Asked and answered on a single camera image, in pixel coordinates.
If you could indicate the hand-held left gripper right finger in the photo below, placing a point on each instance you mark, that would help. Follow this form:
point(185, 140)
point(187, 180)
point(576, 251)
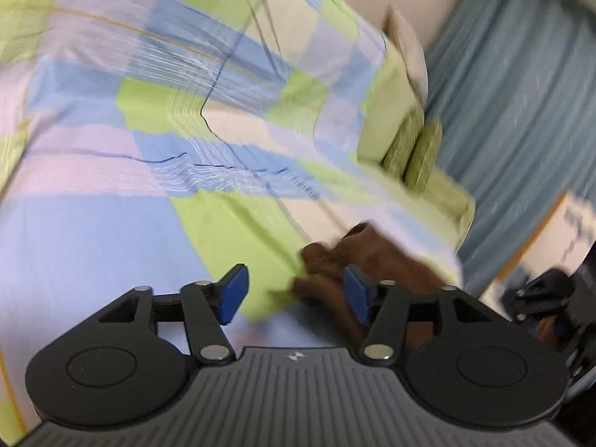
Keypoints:
point(357, 294)

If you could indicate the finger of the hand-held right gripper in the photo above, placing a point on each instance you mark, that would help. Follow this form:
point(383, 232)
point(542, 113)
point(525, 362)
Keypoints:
point(542, 288)

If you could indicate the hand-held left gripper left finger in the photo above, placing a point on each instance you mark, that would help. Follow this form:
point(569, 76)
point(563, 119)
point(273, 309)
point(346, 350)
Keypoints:
point(233, 295)

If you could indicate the brown garment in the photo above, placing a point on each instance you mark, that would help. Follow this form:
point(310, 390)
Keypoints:
point(400, 265)

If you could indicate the blue curtain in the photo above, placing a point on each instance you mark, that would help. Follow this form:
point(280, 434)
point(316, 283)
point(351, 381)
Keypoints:
point(503, 102)

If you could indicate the plaid bed sheet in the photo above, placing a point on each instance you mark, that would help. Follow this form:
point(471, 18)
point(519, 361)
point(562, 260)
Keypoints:
point(93, 219)

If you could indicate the green covered sofa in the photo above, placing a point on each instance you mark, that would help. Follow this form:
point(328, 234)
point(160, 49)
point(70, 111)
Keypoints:
point(396, 116)

